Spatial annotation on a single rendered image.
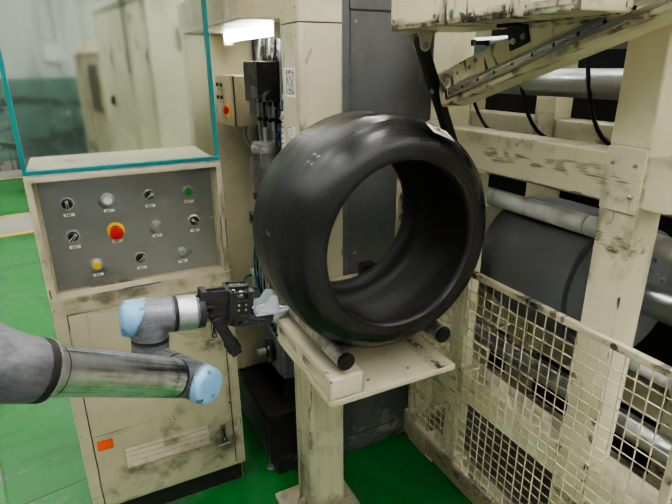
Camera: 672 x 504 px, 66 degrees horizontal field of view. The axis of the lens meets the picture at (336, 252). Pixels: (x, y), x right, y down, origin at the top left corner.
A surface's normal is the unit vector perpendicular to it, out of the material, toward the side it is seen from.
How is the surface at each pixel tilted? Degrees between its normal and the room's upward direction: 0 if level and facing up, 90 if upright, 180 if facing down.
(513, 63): 90
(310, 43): 90
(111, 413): 90
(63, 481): 0
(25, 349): 47
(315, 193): 66
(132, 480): 90
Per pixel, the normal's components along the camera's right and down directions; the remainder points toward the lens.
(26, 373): 0.72, -0.01
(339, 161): -0.11, -0.28
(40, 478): 0.00, -0.94
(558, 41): -0.89, 0.16
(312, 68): 0.44, 0.30
